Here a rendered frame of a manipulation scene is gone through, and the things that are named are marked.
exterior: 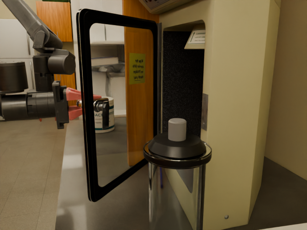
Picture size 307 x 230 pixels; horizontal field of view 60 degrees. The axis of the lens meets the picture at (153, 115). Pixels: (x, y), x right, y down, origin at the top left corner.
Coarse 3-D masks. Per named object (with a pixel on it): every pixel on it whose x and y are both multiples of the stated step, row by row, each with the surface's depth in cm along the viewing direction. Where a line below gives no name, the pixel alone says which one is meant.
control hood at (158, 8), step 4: (140, 0) 71; (172, 0) 55; (176, 0) 54; (180, 0) 53; (184, 0) 53; (188, 0) 53; (144, 4) 71; (164, 4) 60; (168, 4) 59; (172, 4) 57; (176, 4) 57; (180, 4) 57; (148, 8) 71; (156, 8) 66; (160, 8) 65; (164, 8) 63; (168, 8) 63; (152, 12) 72; (156, 12) 70; (160, 12) 70
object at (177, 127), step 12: (180, 120) 41; (168, 132) 42; (180, 132) 40; (156, 144) 40; (168, 144) 39; (180, 144) 39; (192, 144) 39; (204, 144) 42; (168, 156) 38; (180, 156) 38; (192, 156) 38
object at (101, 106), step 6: (102, 102) 54; (108, 102) 56; (102, 108) 54; (108, 108) 55; (102, 114) 54; (108, 114) 56; (102, 120) 55; (108, 120) 56; (102, 126) 55; (108, 126) 57
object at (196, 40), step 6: (198, 24) 59; (204, 24) 57; (192, 30) 61; (198, 30) 58; (204, 30) 56; (192, 36) 59; (198, 36) 57; (204, 36) 56; (192, 42) 58; (198, 42) 57; (204, 42) 56; (186, 48) 60; (192, 48) 58; (198, 48) 56; (204, 48) 56
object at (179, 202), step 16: (208, 144) 43; (176, 160) 37; (192, 160) 37; (160, 176) 40; (176, 176) 39; (192, 176) 39; (160, 192) 40; (176, 192) 39; (192, 192) 40; (160, 208) 41; (176, 208) 40; (192, 208) 40; (160, 224) 42; (176, 224) 41; (192, 224) 41
